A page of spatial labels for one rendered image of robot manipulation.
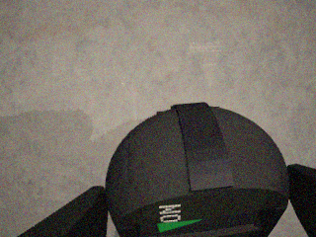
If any dark grey controller unit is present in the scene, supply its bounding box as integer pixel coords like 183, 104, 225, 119
106, 102, 289, 237

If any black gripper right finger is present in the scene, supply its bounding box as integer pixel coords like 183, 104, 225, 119
287, 163, 316, 237

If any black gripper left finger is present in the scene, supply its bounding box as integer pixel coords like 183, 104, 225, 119
17, 186, 108, 237

